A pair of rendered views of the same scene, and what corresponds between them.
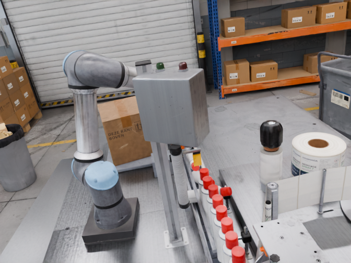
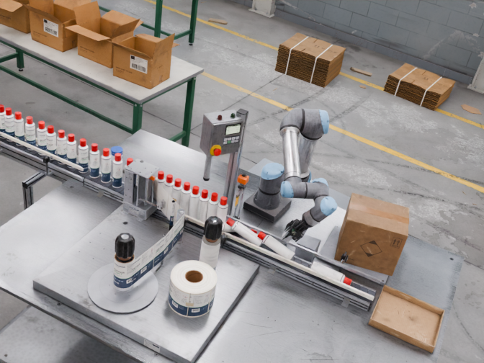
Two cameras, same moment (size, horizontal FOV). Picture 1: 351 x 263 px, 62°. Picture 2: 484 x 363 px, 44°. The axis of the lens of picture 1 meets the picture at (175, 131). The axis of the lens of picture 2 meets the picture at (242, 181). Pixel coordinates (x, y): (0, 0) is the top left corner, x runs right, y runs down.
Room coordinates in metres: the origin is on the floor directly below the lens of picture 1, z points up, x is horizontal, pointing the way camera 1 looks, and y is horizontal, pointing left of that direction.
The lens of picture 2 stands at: (1.88, -2.20, 2.83)
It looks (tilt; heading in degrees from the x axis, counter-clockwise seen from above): 35 degrees down; 114
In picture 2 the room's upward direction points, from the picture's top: 10 degrees clockwise
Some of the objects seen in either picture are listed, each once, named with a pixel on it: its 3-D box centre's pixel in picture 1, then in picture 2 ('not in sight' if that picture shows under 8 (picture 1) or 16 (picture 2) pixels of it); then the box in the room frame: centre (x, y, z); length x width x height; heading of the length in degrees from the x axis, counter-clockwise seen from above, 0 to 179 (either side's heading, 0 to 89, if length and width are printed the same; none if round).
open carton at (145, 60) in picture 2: not in sight; (143, 53); (-0.61, 1.21, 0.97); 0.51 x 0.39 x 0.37; 93
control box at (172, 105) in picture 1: (173, 106); (221, 133); (0.76, 0.00, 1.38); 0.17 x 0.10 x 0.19; 59
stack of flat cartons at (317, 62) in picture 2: not in sight; (310, 59); (-0.29, 4.01, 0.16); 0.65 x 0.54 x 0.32; 2
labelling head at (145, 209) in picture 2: not in sight; (142, 189); (0.45, -0.20, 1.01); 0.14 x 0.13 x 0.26; 4
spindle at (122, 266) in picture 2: not in sight; (124, 261); (0.73, -0.69, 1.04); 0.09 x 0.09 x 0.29
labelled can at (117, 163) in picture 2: not in sight; (117, 170); (0.23, -0.12, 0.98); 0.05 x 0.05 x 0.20
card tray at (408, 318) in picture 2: not in sight; (407, 317); (1.87, -0.02, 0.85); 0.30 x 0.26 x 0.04; 4
